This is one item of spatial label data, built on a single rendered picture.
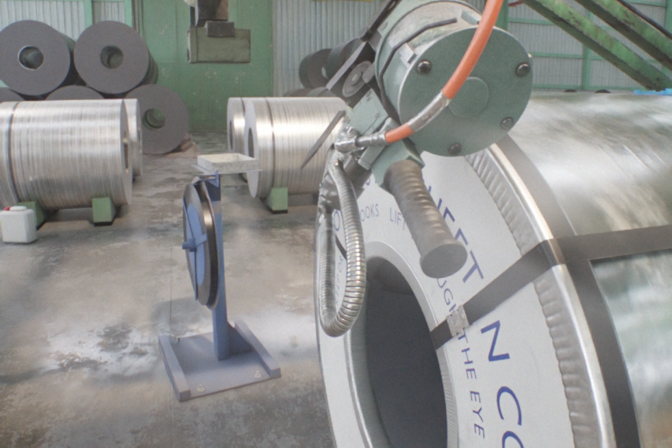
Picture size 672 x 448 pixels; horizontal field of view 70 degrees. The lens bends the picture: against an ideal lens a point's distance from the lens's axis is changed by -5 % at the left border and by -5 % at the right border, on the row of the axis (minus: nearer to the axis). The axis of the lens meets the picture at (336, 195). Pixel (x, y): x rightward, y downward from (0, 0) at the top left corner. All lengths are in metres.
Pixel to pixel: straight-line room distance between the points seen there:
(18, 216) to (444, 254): 5.18
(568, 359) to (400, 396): 0.82
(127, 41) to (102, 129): 6.40
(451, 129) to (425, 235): 0.15
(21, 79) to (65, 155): 6.67
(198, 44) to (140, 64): 10.15
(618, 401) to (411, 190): 0.31
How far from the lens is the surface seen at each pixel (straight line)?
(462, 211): 0.75
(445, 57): 0.51
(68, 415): 2.58
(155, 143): 11.90
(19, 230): 5.51
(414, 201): 0.48
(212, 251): 2.26
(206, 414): 2.40
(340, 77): 0.76
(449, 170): 0.78
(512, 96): 0.56
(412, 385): 1.40
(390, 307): 1.34
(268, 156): 5.69
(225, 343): 2.74
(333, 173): 0.60
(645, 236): 0.71
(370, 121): 0.58
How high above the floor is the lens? 1.35
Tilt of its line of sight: 11 degrees down
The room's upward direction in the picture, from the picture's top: straight up
